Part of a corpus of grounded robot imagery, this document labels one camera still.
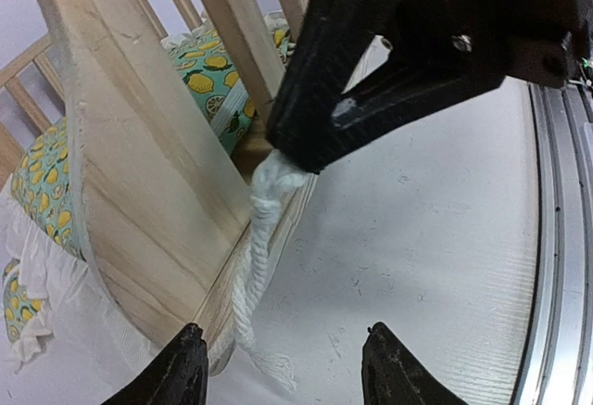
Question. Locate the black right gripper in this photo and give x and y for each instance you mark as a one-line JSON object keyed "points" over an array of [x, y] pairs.
{"points": [[547, 39]]}

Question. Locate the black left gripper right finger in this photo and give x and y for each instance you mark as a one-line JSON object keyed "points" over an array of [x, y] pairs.
{"points": [[391, 374]]}

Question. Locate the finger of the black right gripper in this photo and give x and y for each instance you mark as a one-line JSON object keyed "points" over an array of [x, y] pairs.
{"points": [[363, 68]]}

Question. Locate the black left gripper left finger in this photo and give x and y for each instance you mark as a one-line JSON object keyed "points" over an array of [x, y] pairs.
{"points": [[178, 375]]}

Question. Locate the wooden pet bed frame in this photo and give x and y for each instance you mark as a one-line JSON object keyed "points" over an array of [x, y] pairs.
{"points": [[163, 212]]}

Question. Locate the lemon print bed cushion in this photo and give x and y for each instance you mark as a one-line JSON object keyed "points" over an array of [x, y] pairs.
{"points": [[38, 229]]}

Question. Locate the small lemon print pillow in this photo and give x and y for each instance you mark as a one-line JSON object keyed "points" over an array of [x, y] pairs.
{"points": [[28, 323]]}

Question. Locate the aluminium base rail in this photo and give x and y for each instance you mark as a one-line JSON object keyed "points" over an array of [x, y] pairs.
{"points": [[557, 360]]}

